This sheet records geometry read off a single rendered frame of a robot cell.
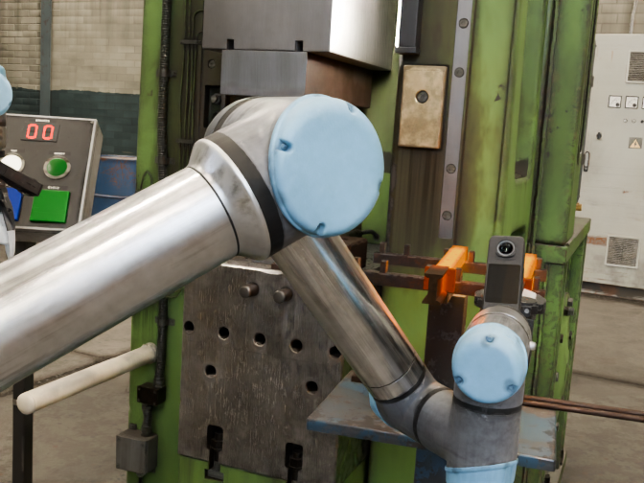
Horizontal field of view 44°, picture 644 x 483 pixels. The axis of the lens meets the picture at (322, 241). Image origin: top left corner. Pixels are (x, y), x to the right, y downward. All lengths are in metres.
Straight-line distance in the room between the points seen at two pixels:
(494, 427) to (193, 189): 0.42
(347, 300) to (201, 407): 0.97
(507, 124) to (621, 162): 5.12
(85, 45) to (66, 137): 8.26
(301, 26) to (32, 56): 9.16
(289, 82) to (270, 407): 0.68
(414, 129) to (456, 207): 0.19
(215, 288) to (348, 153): 1.09
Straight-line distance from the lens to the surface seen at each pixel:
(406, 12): 1.72
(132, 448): 2.13
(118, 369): 1.95
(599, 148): 6.80
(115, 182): 6.27
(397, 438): 1.32
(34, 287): 0.61
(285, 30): 1.70
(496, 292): 1.02
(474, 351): 0.83
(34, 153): 1.89
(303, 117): 0.64
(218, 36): 1.77
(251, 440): 1.77
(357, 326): 0.89
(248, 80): 1.72
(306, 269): 0.85
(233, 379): 1.74
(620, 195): 6.79
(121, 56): 9.77
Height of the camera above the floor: 1.21
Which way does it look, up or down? 8 degrees down
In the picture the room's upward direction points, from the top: 4 degrees clockwise
